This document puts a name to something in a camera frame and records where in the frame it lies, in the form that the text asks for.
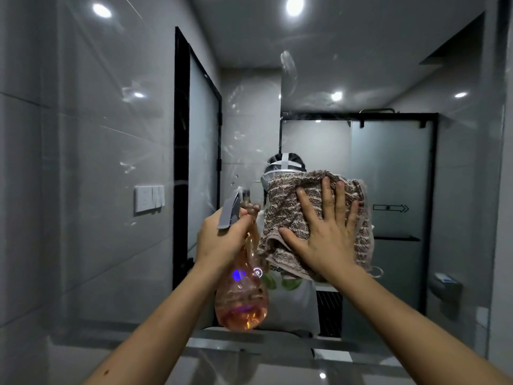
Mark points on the person's left hand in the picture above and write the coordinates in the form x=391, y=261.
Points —
x=218, y=244

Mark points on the person's right hand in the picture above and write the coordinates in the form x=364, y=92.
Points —
x=328, y=246

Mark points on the person's right thumb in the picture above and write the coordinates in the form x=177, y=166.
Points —
x=293, y=240

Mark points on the person's left fingers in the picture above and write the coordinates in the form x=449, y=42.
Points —
x=246, y=216

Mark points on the person's right middle finger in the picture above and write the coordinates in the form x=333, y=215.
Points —
x=327, y=200

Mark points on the person's right little finger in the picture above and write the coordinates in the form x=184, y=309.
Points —
x=353, y=218

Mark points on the brown striped towel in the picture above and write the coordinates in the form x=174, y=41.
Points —
x=286, y=204

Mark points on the clear pink spray bottle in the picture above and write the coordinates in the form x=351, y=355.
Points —
x=240, y=304

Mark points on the person's left forearm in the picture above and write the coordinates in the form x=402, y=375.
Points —
x=160, y=328

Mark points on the person's right forearm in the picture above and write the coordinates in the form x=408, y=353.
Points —
x=400, y=332

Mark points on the round ceiling light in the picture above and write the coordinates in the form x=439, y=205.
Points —
x=461, y=94

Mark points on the white wall switch panel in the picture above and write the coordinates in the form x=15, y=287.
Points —
x=149, y=199

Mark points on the large wall mirror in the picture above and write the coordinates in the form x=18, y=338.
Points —
x=120, y=244

